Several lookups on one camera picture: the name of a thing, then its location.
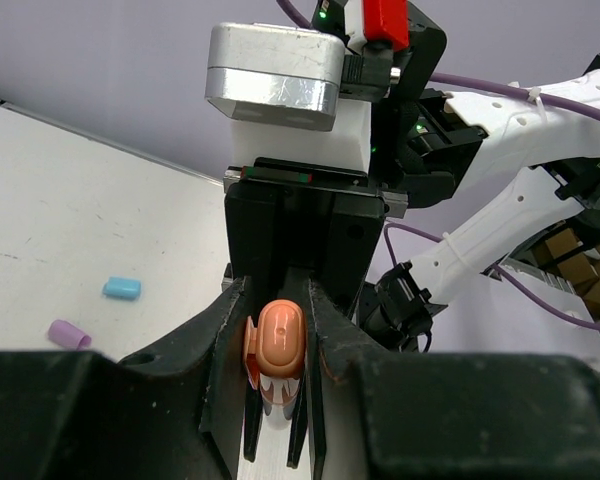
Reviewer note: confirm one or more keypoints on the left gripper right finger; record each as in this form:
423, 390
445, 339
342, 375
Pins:
377, 414

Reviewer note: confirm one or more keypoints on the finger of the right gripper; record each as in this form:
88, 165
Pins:
299, 428

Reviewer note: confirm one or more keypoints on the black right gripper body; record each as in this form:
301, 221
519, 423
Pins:
325, 221

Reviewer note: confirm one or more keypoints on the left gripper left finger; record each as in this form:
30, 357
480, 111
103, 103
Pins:
172, 410

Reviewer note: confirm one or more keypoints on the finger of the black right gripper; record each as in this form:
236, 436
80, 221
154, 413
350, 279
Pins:
253, 413

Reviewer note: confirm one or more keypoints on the orange pen cap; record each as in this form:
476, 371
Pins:
275, 347

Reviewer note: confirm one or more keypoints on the blue highlighter cap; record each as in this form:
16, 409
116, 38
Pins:
122, 288

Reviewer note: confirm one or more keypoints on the orange capped clear highlighter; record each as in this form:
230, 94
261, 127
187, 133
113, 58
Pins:
278, 396

